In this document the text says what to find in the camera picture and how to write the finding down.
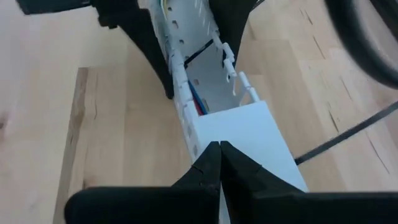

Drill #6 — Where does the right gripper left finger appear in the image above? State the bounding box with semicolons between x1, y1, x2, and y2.
63;141;223;224

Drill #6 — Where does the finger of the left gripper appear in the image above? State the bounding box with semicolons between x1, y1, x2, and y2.
207;0;266;66
92;0;175;101

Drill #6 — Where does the white duct cover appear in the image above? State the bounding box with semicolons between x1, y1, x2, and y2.
191;100;309;224

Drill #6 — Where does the blue wire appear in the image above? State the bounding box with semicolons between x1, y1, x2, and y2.
187;80;209;116

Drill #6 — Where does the white slotted cable duct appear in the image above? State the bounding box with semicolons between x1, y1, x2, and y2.
148;0;261;164

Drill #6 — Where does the black left gripper cable loop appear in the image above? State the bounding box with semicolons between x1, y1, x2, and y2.
323;0;398;90

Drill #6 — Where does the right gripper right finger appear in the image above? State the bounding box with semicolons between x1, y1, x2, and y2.
220;140;398;224

